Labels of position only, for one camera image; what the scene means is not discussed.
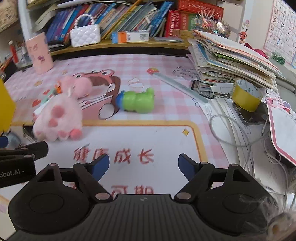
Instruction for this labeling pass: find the pink plush toy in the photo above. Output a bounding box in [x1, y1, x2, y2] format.
[33, 76, 93, 142]

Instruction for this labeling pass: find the green dinosaur toy blue cap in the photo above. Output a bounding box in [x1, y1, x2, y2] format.
[115, 87, 154, 113]

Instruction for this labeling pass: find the right hand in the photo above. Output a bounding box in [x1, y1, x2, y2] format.
[240, 194, 296, 241]

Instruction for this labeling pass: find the yellow cardboard box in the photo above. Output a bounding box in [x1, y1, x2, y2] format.
[0, 79, 16, 133]

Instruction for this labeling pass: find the pink cartoon desk mat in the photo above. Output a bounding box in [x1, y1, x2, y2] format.
[5, 55, 238, 195]

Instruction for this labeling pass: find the black smartphone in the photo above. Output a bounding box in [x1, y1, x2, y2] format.
[232, 102, 268, 126]

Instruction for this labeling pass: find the yellow tape roll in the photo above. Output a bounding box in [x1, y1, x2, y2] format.
[231, 79, 263, 113]

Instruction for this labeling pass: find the pink framed whiteboard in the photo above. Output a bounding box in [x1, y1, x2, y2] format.
[265, 88, 296, 165]

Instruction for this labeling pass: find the pink cylindrical cup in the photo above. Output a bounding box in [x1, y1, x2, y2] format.
[26, 33, 54, 74]

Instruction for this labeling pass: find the strawberry topped ruler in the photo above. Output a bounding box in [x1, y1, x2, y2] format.
[147, 68, 208, 104]

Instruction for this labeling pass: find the stack of papers and booklets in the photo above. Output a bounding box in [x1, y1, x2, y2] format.
[188, 30, 282, 90]

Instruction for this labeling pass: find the white quilted pearl handbag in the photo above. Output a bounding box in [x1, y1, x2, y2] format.
[70, 14, 101, 48]

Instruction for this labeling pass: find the blue orange white box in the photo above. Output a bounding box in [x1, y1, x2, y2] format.
[111, 31, 149, 44]

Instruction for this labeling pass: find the alphabet poster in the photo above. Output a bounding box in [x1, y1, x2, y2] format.
[264, 1, 295, 68]

